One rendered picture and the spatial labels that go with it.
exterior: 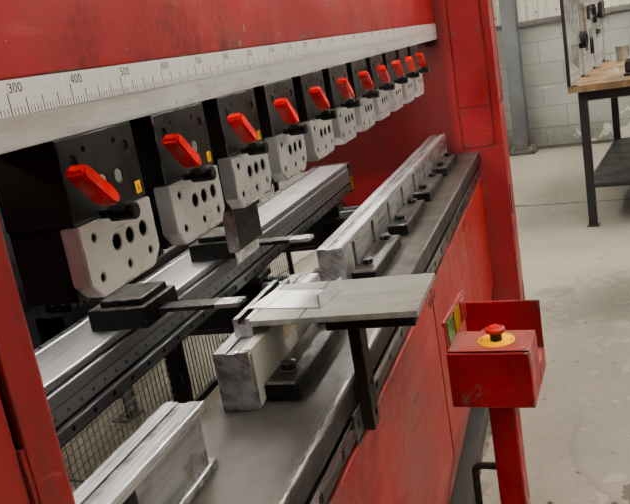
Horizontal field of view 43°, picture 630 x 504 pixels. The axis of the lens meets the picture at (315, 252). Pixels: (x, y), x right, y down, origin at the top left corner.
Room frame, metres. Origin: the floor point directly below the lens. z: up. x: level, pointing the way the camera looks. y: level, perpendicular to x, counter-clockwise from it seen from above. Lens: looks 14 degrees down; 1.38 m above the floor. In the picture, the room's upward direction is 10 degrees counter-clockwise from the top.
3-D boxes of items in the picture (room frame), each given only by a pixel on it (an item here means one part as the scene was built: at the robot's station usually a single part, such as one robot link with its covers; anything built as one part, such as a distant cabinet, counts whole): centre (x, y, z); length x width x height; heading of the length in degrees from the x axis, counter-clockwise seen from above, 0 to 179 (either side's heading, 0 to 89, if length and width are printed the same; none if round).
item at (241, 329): (1.29, 0.10, 0.99); 0.20 x 0.03 x 0.03; 161
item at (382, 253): (1.83, -0.14, 0.89); 0.30 x 0.05 x 0.03; 161
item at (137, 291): (1.33, 0.26, 1.01); 0.26 x 0.12 x 0.05; 71
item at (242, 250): (1.27, 0.11, 1.13); 0.10 x 0.02 x 0.10; 161
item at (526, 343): (1.52, -0.33, 0.75); 0.20 x 0.16 x 0.18; 157
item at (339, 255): (2.47, -0.30, 0.92); 1.67 x 0.06 x 0.10; 161
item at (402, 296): (1.22, -0.03, 1.00); 0.26 x 0.18 x 0.01; 71
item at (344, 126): (1.82, -0.08, 1.26); 0.15 x 0.09 x 0.17; 161
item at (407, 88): (2.57, -0.34, 1.26); 0.15 x 0.09 x 0.17; 161
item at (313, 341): (1.29, 0.04, 0.89); 0.30 x 0.05 x 0.03; 161
